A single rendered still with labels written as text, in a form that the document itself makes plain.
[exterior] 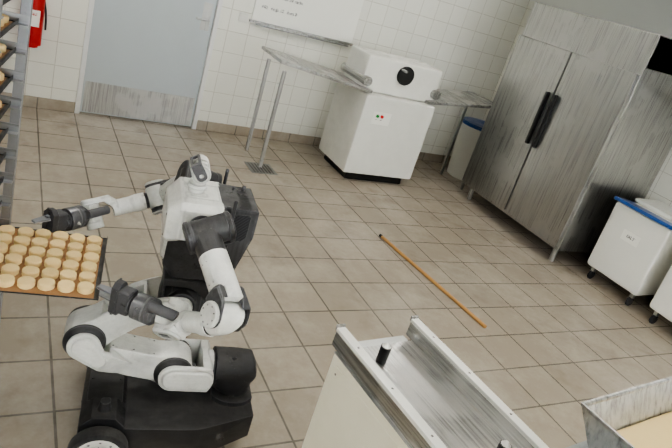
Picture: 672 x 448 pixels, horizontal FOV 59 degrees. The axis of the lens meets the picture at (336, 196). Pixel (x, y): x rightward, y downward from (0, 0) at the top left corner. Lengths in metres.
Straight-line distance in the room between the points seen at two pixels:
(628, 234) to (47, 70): 5.03
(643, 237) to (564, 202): 0.67
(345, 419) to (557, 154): 4.16
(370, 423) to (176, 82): 4.63
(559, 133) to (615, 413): 4.55
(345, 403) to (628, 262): 3.96
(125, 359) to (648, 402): 1.74
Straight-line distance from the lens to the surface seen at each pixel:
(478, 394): 1.79
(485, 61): 7.36
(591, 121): 5.42
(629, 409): 1.22
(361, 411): 1.71
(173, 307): 1.98
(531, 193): 5.73
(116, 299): 2.03
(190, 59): 5.85
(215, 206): 2.00
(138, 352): 2.37
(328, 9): 6.13
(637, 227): 5.38
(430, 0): 6.71
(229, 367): 2.44
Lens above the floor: 1.84
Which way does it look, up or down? 20 degrees down
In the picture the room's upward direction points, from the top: 17 degrees clockwise
